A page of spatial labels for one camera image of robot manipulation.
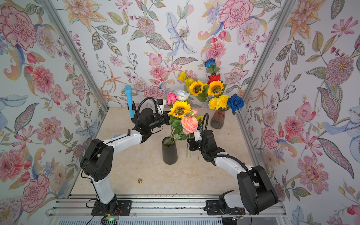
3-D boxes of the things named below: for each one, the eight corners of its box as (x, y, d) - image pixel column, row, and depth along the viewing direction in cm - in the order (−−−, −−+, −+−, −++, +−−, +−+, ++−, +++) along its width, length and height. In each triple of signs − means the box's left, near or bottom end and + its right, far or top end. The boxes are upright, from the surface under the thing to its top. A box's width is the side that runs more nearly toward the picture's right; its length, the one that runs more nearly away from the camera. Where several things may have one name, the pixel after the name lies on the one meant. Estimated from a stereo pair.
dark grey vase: (161, 159, 94) (157, 143, 78) (168, 152, 98) (166, 134, 81) (171, 167, 91) (169, 152, 74) (178, 159, 94) (178, 142, 78)
